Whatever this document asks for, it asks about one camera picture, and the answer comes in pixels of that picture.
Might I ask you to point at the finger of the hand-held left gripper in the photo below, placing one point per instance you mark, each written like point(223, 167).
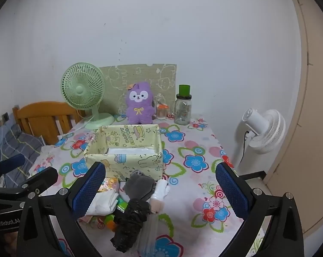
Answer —
point(42, 178)
point(12, 163)

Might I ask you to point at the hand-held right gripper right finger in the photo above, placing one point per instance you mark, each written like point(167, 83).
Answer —
point(231, 190)

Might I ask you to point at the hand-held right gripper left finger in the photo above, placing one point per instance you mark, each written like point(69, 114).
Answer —
point(89, 190)

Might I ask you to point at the grey sock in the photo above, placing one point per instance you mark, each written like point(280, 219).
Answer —
point(138, 186)

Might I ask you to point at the yellow cartoon print box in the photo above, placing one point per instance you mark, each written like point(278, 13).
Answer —
point(140, 163)

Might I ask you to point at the grey plaid bedding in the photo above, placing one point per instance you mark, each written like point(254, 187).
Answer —
point(19, 144)

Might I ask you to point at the white socks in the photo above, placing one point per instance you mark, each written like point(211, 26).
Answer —
point(105, 202)

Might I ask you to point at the cartoon print tissue packet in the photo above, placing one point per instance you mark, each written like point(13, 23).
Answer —
point(109, 184)

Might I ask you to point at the floral tablecloth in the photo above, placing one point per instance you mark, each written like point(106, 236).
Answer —
point(193, 187)

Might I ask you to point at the colourful snack packet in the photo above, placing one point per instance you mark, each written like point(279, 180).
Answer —
point(110, 222)

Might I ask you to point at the black crumpled cloth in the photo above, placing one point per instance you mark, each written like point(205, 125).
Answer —
point(130, 222)

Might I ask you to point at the wooden headboard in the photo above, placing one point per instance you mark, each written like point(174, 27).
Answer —
point(43, 120)

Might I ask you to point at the white folded cloth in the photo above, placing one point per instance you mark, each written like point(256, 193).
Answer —
point(132, 150)

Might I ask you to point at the white floor fan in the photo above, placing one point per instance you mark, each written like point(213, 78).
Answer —
point(266, 131)

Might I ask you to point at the glass jar with green lid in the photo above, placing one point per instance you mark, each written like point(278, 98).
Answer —
point(183, 109)

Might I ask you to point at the green desk fan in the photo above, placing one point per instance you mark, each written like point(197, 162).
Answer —
point(81, 88)

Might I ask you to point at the purple plush toy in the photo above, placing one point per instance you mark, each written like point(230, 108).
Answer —
point(138, 104)

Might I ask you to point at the small orange lid jar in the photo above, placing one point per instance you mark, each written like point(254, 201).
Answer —
point(162, 111)

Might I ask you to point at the beige door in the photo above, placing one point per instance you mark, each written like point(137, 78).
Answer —
point(309, 112)

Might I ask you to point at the green cartoon print board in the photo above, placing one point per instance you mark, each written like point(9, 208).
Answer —
point(164, 77)

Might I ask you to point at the black metal table frame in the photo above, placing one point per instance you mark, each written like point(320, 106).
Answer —
point(254, 176)

